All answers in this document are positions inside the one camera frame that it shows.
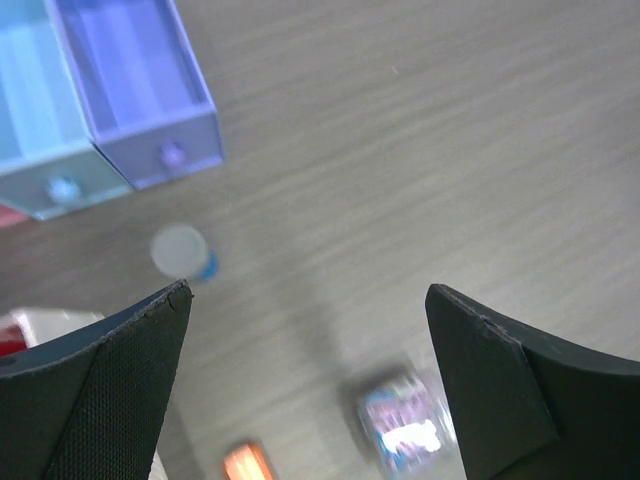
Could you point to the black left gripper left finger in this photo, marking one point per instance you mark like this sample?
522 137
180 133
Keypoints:
91 404

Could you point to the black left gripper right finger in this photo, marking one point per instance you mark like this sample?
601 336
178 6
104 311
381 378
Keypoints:
527 404

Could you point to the pink drawer box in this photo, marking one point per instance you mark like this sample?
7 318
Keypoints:
10 217

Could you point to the light blue drawer box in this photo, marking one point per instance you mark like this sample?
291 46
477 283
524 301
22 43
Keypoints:
49 164

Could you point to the purple drawer box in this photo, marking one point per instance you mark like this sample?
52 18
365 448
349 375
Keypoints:
145 98

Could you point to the white red box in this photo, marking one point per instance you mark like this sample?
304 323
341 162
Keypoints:
25 328

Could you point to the orange highlighter marker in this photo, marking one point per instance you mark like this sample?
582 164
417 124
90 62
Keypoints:
247 461

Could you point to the blue glue bottle grey cap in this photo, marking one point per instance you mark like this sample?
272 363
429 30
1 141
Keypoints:
179 251

